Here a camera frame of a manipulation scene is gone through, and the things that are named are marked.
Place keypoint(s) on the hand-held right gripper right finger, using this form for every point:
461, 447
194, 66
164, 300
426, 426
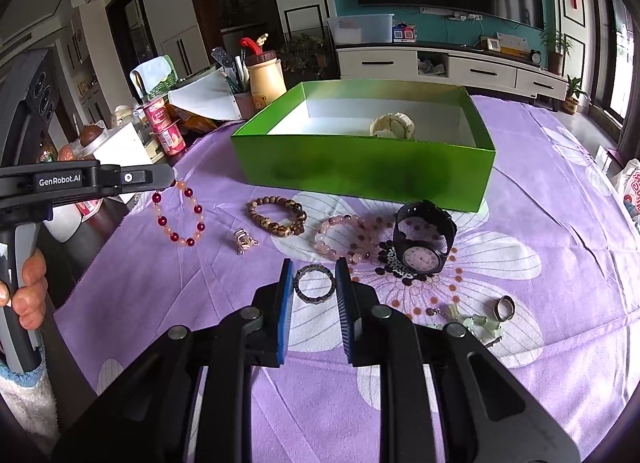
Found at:
346, 313

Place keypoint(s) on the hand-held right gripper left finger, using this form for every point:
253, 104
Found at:
286, 313

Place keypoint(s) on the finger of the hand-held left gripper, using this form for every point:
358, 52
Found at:
140, 178

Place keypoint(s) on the black wristwatch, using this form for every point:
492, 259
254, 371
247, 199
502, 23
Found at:
424, 259

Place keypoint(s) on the pale green jade pendant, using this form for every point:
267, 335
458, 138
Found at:
470, 324

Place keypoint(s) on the green cardboard box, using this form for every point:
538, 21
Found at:
350, 173

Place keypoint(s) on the person's left forearm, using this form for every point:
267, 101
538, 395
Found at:
25, 398

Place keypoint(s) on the person's left hand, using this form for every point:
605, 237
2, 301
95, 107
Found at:
30, 288

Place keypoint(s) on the white rectangular box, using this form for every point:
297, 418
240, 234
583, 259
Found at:
125, 148

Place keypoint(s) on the white cup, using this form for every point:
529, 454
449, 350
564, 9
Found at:
65, 225

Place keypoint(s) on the orange bread bun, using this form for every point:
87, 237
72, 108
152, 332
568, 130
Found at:
69, 153

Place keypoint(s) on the brown textured ball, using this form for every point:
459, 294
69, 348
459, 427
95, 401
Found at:
92, 135

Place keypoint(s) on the purple floral tablecloth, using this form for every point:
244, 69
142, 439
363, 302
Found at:
200, 283

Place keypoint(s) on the white box lid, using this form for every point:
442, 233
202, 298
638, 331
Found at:
200, 100

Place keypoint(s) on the green tissue pack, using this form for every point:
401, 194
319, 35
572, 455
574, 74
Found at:
152, 73

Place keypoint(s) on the pen holder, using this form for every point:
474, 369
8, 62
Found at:
242, 103

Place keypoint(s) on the grey remote control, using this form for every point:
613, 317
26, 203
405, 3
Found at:
221, 60

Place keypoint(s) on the yellow bear bottle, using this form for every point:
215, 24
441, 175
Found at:
265, 83

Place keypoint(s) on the small yellow toy figure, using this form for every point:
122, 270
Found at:
262, 39

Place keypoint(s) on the cream white wristwatch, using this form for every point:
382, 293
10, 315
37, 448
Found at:
395, 124

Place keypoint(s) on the dark planter with green plants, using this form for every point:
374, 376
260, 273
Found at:
305, 55

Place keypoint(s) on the clear plastic storage bin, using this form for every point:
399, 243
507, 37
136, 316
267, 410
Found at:
360, 30

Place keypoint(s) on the white television cabinet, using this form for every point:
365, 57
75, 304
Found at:
480, 70

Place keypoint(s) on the blue code stand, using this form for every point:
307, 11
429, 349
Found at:
398, 33

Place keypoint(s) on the red code stand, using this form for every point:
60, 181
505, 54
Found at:
410, 33

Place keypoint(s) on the white plastic bag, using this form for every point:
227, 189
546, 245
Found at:
629, 193

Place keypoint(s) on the small potted plant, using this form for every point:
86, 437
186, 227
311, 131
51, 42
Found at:
572, 104

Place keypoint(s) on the yellow flat box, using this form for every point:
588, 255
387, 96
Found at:
515, 47

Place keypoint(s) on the white power strip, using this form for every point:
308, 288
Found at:
465, 17

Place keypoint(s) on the small round alarm clock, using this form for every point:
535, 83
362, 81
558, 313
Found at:
536, 57

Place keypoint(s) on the tall potted plant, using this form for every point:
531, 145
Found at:
556, 63

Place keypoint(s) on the small wooden frame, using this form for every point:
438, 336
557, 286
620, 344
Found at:
491, 43

